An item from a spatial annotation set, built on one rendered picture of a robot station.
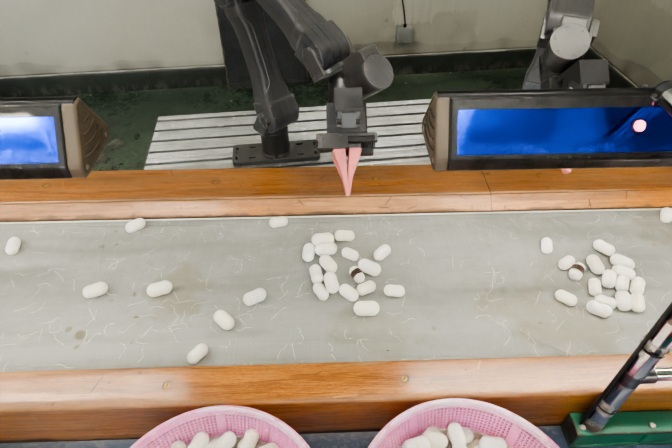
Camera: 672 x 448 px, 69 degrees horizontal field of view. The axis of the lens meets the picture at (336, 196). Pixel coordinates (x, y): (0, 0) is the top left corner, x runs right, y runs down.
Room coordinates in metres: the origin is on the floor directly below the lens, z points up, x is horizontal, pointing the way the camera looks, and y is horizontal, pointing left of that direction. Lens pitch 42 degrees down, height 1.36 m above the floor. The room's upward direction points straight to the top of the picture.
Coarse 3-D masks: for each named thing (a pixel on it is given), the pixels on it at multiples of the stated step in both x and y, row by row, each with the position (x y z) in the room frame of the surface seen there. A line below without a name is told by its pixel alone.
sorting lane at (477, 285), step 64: (0, 256) 0.54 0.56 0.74; (64, 256) 0.54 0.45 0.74; (128, 256) 0.54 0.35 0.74; (192, 256) 0.54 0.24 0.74; (256, 256) 0.54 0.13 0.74; (320, 256) 0.54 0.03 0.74; (448, 256) 0.54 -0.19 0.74; (512, 256) 0.54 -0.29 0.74; (576, 256) 0.54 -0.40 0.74; (640, 256) 0.54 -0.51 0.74; (0, 320) 0.41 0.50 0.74; (64, 320) 0.41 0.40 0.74; (128, 320) 0.41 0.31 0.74; (192, 320) 0.41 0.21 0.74; (256, 320) 0.41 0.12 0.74; (320, 320) 0.41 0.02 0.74; (384, 320) 0.41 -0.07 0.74; (448, 320) 0.41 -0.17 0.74; (512, 320) 0.41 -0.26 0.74; (576, 320) 0.41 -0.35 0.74; (640, 320) 0.41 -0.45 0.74
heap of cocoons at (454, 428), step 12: (432, 432) 0.25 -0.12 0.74; (444, 432) 0.26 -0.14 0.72; (456, 432) 0.25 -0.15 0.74; (468, 432) 0.25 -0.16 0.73; (408, 444) 0.24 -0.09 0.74; (420, 444) 0.24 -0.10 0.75; (432, 444) 0.24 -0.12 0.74; (444, 444) 0.24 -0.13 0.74; (456, 444) 0.24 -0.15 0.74; (468, 444) 0.24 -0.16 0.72; (480, 444) 0.24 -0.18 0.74; (492, 444) 0.24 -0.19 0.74; (504, 444) 0.24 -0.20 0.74
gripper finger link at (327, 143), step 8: (328, 136) 0.66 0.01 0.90; (336, 136) 0.66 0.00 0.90; (344, 136) 0.66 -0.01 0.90; (320, 144) 0.65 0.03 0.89; (328, 144) 0.65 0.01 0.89; (336, 144) 0.65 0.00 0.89; (344, 144) 0.65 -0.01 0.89; (352, 144) 0.65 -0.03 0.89; (352, 152) 0.64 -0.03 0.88; (360, 152) 0.64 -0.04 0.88; (352, 160) 0.63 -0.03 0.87; (352, 168) 0.63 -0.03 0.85; (352, 176) 0.62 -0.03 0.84
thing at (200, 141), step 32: (160, 128) 1.02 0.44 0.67; (192, 128) 1.02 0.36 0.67; (224, 128) 1.02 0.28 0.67; (288, 128) 1.02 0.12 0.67; (320, 128) 1.02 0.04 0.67; (384, 128) 1.02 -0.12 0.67; (416, 128) 1.02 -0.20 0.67; (160, 160) 0.89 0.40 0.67; (192, 160) 0.89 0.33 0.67; (224, 160) 0.89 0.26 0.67; (320, 160) 0.89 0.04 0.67; (384, 160) 0.89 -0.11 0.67; (416, 160) 0.89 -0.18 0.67
